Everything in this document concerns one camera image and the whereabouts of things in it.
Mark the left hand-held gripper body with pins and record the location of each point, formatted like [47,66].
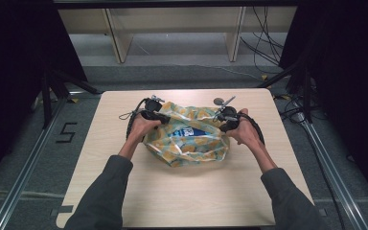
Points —
[152,105]

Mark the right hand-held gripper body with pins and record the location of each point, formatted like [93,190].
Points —
[229,113]

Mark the orange print plastic bag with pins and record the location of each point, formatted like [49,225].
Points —
[191,148]

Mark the person's right hand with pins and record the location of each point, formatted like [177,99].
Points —
[247,131]

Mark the person's left hand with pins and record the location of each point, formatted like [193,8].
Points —
[140,129]

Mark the small grey round disc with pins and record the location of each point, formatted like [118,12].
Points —
[218,101]

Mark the blue packet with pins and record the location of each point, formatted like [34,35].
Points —
[188,132]

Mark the light wooden shelf unit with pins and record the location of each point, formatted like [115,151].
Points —
[172,28]

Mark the black metal stand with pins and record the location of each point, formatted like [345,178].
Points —
[306,89]
[48,99]

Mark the dark curtain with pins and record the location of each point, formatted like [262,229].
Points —
[16,64]
[348,80]

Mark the aluminium floor rail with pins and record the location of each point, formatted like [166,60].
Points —
[28,163]
[332,172]

